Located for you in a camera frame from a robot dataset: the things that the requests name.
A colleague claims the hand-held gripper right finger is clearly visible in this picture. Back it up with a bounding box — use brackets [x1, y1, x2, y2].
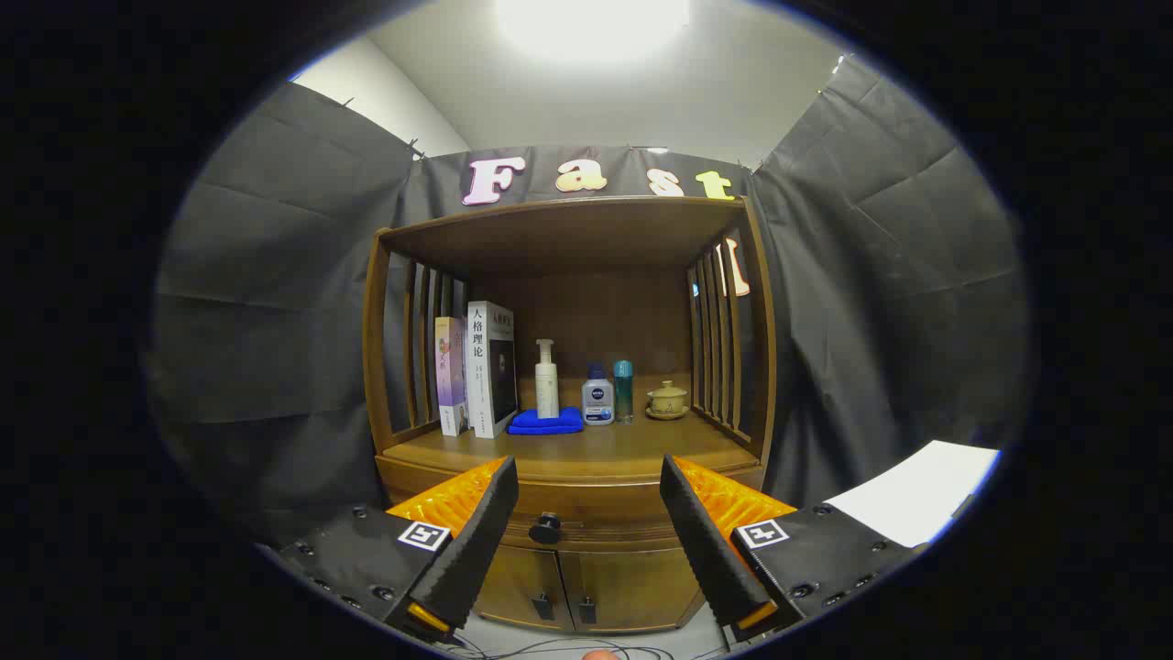
[659, 454, 926, 643]

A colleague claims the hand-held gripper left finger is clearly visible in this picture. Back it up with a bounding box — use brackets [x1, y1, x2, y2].
[275, 456, 520, 643]

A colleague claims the brown wooden drawer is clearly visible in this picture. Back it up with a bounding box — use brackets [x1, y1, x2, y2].
[376, 454, 766, 553]

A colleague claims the wooden cabinet door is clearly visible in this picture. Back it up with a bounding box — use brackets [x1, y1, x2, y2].
[559, 547, 707, 633]
[472, 545, 574, 633]

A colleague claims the wooden countertop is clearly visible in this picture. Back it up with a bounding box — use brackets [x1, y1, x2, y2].
[380, 371, 763, 473]

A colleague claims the brown wooden cabinet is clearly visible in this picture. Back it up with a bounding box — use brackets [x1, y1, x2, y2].
[362, 195, 780, 635]

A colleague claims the blue folded cloth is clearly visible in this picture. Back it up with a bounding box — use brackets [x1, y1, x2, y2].
[507, 406, 586, 435]

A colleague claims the beige lidded teacup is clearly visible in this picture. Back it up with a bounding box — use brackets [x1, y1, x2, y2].
[645, 379, 690, 421]

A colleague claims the white pump bottle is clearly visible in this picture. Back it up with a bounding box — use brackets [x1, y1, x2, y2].
[535, 338, 560, 420]

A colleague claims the purple book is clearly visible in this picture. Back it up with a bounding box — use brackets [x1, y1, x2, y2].
[434, 316, 469, 437]

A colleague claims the white bottle with blue cap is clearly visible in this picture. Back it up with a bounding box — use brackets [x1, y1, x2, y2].
[581, 363, 615, 426]

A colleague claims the thick white book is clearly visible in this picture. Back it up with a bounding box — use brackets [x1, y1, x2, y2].
[466, 301, 519, 439]

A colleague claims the white flat panel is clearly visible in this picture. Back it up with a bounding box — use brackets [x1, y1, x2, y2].
[823, 440, 1002, 549]

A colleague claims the black backdrop cloth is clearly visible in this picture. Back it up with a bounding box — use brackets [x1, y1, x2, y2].
[147, 55, 1032, 551]

